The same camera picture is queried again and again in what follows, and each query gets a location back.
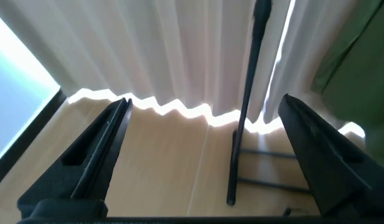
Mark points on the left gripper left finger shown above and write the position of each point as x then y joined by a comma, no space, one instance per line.
58,183

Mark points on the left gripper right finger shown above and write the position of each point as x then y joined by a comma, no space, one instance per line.
335,174

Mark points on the green long-sleeved shirt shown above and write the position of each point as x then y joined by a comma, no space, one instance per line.
359,68

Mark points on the black clothes rack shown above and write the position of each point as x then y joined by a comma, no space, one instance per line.
251,77

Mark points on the beige curtain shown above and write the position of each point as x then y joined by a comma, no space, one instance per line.
148,46

